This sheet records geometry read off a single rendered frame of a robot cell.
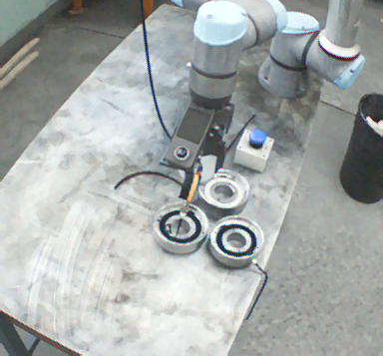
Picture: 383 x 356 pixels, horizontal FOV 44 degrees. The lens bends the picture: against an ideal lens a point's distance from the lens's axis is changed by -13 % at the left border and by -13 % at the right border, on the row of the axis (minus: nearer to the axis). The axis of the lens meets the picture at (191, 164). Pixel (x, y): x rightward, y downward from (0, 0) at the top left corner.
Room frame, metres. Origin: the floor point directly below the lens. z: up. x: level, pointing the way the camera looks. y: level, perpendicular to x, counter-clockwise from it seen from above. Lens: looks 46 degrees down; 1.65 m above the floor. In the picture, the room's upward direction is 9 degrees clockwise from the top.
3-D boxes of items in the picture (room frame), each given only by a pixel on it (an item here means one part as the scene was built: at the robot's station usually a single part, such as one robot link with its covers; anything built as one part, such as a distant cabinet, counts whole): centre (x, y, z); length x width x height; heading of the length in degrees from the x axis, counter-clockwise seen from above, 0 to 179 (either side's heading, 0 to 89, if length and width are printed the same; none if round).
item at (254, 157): (0.88, -0.13, 0.82); 0.08 x 0.07 x 0.05; 165
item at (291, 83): (1.19, -0.22, 0.85); 0.15 x 0.15 x 0.10
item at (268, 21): (0.77, -0.06, 1.23); 0.11 x 0.11 x 0.08; 54
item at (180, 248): (0.63, 0.00, 0.82); 0.10 x 0.10 x 0.04
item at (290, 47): (1.19, -0.23, 0.97); 0.13 x 0.12 x 0.14; 54
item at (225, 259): (0.61, -0.11, 0.82); 0.10 x 0.10 x 0.04
